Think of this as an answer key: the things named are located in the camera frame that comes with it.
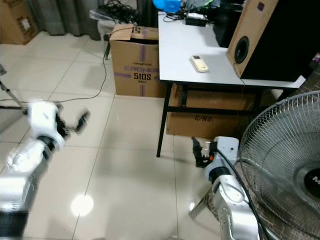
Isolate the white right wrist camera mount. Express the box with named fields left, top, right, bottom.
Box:
left=211, top=135, right=240, bottom=170

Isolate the cardboard box with purple print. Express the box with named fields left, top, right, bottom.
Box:
left=109, top=24, right=167, bottom=99

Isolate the thin black floor cable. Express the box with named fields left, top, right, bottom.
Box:
left=0, top=47, right=114, bottom=109

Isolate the grey wire-cage standing fan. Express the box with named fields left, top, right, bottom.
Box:
left=237, top=90, right=320, bottom=240

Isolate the grey curtain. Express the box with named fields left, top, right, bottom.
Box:
left=27, top=0, right=160, bottom=41

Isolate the black tangled cable pile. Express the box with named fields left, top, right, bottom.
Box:
left=90, top=0, right=138, bottom=27

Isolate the cardboard box with white label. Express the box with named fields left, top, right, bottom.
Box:
left=0, top=0, right=39, bottom=46

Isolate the grey metal stand leg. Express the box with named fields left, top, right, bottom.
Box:
left=0, top=80, right=27, bottom=109

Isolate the wooden black loudspeaker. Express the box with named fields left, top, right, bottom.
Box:
left=225, top=0, right=320, bottom=83

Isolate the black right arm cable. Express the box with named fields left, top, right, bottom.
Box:
left=217, top=149, right=267, bottom=240

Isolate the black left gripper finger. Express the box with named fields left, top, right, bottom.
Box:
left=74, top=110, right=91, bottom=133

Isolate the blue round object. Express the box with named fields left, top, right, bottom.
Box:
left=152, top=0, right=183, bottom=14

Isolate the cream remote control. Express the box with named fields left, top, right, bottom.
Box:
left=189, top=54, right=210, bottom=74

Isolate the white table with black legs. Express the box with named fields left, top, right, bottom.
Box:
left=156, top=12, right=307, bottom=159

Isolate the long plain cardboard box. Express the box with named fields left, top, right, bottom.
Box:
left=165, top=83, right=289, bottom=140

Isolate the small black electronic device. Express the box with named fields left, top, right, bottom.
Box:
left=184, top=12, right=209, bottom=27

